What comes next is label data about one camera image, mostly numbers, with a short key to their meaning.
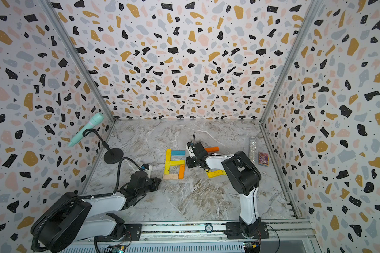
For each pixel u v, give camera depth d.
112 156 0.98
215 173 0.93
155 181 0.88
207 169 0.73
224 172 0.56
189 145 0.90
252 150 1.03
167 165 0.96
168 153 1.01
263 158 0.97
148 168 0.83
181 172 0.95
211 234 0.74
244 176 0.53
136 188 0.69
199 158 0.79
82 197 0.48
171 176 0.92
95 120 0.76
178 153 1.03
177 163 0.98
